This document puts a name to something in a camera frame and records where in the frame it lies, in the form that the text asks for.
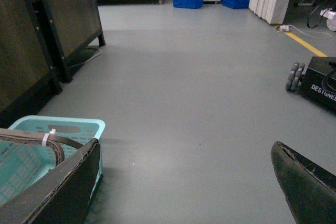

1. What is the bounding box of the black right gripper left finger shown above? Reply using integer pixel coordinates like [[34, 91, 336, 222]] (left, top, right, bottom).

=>
[[1, 138, 100, 223]]

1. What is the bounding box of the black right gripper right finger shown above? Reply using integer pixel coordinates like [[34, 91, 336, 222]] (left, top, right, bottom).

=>
[[271, 141, 335, 223]]

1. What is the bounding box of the light blue plastic basket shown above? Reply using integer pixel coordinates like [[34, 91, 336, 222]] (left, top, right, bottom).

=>
[[1, 115, 106, 204]]

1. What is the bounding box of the white zip tie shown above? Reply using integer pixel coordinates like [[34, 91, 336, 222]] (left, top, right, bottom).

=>
[[41, 129, 56, 147]]

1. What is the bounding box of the grey omni wheel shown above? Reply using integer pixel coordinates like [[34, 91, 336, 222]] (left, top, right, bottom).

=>
[[285, 62, 305, 92]]

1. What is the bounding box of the white power strip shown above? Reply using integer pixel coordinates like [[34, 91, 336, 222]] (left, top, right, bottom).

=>
[[276, 25, 289, 32]]

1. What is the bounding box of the dark wooden display cabinet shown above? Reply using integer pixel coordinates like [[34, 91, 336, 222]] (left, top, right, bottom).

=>
[[1, 0, 106, 127]]

